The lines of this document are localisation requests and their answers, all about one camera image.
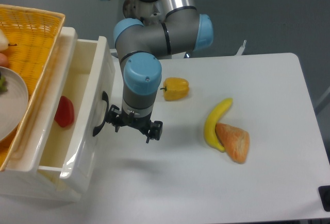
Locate white top drawer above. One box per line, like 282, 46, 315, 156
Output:
37, 37, 115, 201

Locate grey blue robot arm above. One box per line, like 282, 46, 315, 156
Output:
104, 0, 213, 140

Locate yellow wicker basket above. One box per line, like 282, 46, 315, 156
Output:
1, 4, 65, 170

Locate red bell pepper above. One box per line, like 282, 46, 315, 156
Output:
54, 96, 74, 128

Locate white pear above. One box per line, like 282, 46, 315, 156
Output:
0, 29, 17, 52

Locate yellow banana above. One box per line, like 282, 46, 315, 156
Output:
203, 98, 233, 152

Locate white cable connector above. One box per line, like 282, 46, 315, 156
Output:
235, 40, 247, 56

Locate black drawer handle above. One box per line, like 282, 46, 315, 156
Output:
92, 91, 109, 137

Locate pink peach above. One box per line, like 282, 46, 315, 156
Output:
0, 53, 9, 67

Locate black corner clamp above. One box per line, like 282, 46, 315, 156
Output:
318, 185, 330, 212

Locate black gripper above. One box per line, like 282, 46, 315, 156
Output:
106, 105, 163, 144

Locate yellow bell pepper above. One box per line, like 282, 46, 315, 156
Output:
161, 77, 190, 101

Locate white drawer cabinet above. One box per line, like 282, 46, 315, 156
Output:
0, 26, 83, 204

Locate grey ribbed plate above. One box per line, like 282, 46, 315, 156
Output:
1, 67, 29, 140

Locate green grapes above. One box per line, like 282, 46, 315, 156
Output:
0, 73, 7, 94

